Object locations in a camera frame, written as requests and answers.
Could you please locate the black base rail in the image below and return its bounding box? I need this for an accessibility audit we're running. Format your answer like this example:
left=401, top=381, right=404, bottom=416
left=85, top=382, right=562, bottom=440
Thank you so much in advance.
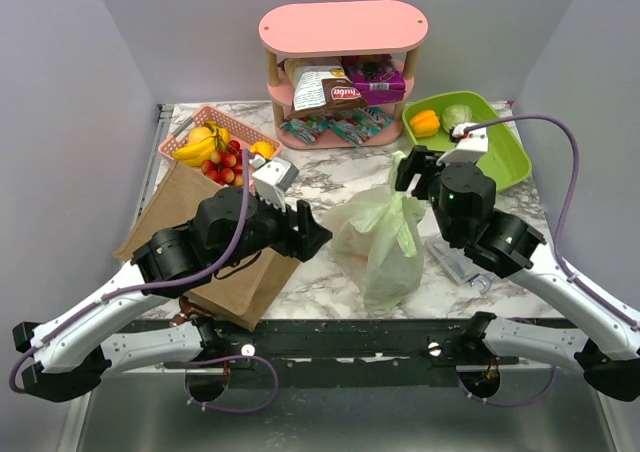
left=124, top=314, right=576, bottom=391

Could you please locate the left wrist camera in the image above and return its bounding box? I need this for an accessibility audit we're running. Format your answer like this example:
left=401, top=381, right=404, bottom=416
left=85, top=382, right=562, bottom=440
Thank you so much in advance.
left=249, top=154, right=299, bottom=212

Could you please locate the pink plastic fruit basket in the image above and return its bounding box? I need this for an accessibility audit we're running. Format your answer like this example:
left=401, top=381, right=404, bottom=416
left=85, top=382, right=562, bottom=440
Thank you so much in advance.
left=158, top=105, right=283, bottom=188

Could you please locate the purple snack box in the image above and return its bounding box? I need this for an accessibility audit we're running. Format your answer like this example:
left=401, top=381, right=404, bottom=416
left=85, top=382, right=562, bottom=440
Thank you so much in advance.
left=342, top=54, right=406, bottom=106

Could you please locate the left colourful candy packet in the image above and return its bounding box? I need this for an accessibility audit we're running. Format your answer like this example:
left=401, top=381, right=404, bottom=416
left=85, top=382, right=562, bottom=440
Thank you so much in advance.
left=281, top=116, right=329, bottom=145

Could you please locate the yellow peach fruit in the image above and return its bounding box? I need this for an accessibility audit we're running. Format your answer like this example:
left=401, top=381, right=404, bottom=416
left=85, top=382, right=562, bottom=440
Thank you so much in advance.
left=186, top=126, right=213, bottom=146

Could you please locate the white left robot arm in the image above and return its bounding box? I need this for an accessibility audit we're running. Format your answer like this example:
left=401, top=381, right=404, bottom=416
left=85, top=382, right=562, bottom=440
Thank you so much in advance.
left=9, top=187, right=332, bottom=402

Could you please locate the white snack bag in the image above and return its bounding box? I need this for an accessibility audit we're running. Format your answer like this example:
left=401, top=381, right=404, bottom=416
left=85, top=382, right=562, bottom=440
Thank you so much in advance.
left=281, top=57, right=345, bottom=114

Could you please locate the silver wrench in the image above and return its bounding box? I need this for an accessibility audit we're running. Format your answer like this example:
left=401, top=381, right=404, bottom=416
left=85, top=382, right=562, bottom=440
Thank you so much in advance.
left=468, top=273, right=494, bottom=295

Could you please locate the green cabbage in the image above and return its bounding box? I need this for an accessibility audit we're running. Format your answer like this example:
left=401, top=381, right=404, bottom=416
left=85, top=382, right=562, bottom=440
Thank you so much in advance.
left=440, top=104, right=473, bottom=130

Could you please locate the right colourful candy packet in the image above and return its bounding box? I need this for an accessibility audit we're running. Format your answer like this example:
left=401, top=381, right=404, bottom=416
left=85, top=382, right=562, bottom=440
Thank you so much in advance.
left=327, top=107, right=393, bottom=147

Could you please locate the colourful candy packet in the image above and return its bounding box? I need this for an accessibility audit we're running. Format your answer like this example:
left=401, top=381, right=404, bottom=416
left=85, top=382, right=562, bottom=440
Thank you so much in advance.
left=281, top=116, right=329, bottom=145
left=327, top=107, right=393, bottom=147

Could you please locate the red cherry bunch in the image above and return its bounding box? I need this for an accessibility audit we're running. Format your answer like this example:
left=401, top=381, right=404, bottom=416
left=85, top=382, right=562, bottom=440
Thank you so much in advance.
left=200, top=139, right=244, bottom=187

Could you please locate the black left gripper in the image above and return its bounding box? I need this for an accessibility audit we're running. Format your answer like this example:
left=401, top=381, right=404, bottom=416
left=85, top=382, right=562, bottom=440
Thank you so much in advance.
left=213, top=189, right=333, bottom=271

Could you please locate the brown Tuba snack bag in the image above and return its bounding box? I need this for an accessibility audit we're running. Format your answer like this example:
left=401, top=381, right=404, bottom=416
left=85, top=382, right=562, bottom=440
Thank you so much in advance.
left=321, top=78, right=368, bottom=114

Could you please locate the clear plastic screw box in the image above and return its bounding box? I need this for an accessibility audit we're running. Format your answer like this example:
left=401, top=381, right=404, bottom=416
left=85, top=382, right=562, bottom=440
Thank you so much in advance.
left=426, top=236, right=482, bottom=284

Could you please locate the yellow bell pepper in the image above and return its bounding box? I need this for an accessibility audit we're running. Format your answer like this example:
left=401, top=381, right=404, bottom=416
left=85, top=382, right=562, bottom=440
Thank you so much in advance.
left=409, top=110, right=440, bottom=138

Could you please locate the yellow banana bunch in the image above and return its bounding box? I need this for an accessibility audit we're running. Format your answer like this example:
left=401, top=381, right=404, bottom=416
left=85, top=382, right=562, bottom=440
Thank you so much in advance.
left=172, top=136, right=217, bottom=167

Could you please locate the light green plastic grocery bag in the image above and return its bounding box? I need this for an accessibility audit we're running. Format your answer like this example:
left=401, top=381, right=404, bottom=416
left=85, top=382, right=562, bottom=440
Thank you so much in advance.
left=323, top=151, right=426, bottom=312

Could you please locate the green plastic tray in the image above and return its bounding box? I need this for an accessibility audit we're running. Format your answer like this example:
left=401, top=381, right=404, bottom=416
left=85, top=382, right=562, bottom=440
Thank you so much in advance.
left=402, top=91, right=532, bottom=192

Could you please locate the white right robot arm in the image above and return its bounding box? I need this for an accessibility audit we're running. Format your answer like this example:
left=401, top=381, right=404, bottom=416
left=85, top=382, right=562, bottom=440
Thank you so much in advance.
left=393, top=146, right=639, bottom=402

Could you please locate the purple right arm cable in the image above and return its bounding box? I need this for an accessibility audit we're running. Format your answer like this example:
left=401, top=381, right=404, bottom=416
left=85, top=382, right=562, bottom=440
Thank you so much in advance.
left=452, top=114, right=640, bottom=408

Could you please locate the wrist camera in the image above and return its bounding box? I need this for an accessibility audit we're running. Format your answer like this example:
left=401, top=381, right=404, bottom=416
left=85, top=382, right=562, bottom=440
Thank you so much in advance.
left=437, top=123, right=489, bottom=165
left=249, top=154, right=299, bottom=212

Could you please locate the pink three-tier shelf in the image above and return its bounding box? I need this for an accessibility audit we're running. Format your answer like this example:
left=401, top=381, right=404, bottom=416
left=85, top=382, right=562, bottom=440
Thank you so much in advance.
left=258, top=0, right=429, bottom=150

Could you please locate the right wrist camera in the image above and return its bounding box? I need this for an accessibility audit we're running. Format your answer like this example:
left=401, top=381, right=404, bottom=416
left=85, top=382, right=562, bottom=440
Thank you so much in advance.
left=437, top=123, right=489, bottom=165

